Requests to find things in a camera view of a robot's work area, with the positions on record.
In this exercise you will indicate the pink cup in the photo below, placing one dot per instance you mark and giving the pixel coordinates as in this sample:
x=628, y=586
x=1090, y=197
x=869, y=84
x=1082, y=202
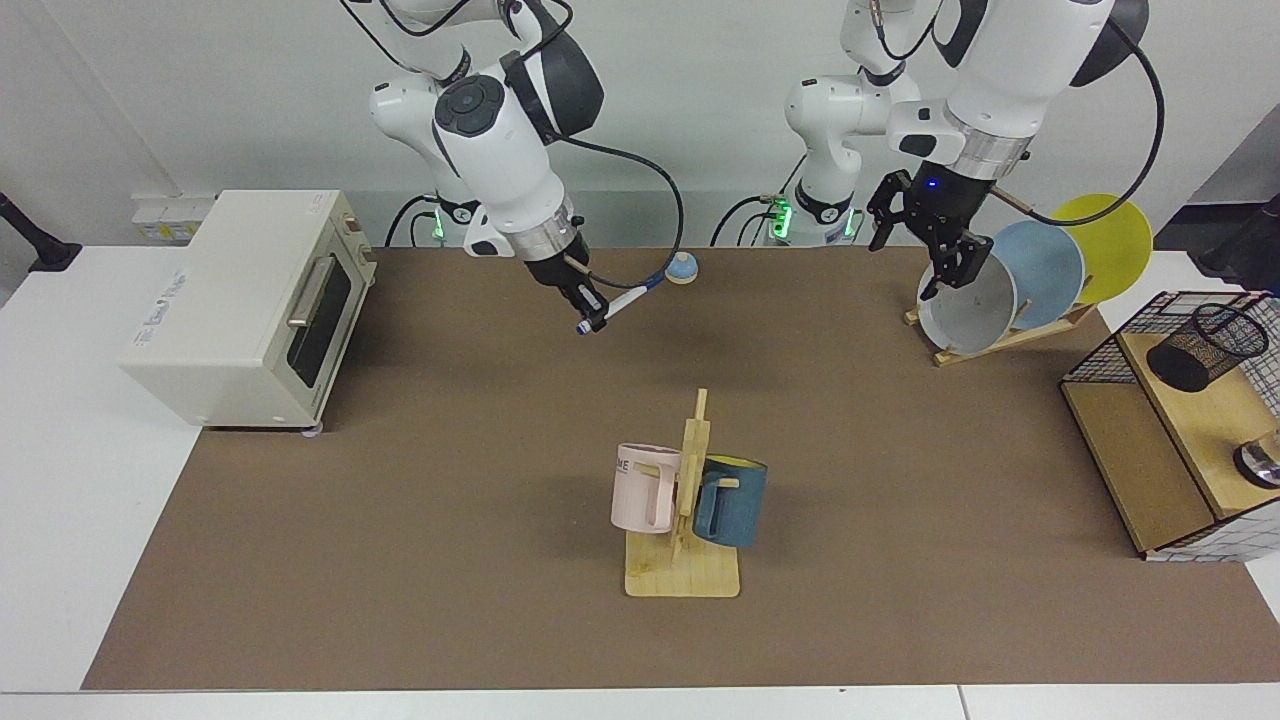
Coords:
x=640, y=490

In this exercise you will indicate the yellow plate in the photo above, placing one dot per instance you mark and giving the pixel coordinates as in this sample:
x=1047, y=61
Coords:
x=1115, y=240

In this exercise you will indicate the white wall socket strip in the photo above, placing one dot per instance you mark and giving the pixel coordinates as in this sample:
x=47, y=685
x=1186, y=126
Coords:
x=170, y=218

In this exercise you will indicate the dark background equipment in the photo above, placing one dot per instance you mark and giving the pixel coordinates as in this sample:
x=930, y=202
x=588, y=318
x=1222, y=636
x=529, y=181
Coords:
x=1250, y=250

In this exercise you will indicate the light blue plate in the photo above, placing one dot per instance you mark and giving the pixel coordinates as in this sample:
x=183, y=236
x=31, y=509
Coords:
x=1045, y=270

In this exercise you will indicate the black mesh pen holder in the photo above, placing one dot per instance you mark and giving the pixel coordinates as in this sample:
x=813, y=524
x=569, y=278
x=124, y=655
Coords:
x=1195, y=355

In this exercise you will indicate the small blue round thing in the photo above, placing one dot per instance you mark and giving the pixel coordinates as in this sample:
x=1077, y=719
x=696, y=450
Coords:
x=681, y=268

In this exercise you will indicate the wooden cup stand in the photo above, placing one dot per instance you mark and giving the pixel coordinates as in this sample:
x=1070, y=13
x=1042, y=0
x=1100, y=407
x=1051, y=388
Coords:
x=680, y=578

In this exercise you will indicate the pale toaster oven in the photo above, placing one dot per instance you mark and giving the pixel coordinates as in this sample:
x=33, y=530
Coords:
x=240, y=300

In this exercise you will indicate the white marker with blue cap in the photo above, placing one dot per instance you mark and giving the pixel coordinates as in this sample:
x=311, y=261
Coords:
x=630, y=297

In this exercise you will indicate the brown table cloth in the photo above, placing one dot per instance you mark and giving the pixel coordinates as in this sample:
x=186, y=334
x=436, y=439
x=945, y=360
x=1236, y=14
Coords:
x=450, y=520

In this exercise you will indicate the dark teal cup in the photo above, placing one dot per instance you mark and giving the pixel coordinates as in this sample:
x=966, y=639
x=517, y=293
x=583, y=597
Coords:
x=735, y=505

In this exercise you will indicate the grey plate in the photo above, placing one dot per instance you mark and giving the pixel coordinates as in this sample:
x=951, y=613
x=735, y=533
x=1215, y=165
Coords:
x=965, y=315

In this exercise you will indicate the black stand foot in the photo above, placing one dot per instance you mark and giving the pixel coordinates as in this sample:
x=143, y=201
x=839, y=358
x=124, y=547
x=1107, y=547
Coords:
x=45, y=250

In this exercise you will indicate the wooden plate rack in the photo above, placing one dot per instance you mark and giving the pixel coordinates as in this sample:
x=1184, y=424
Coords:
x=985, y=345

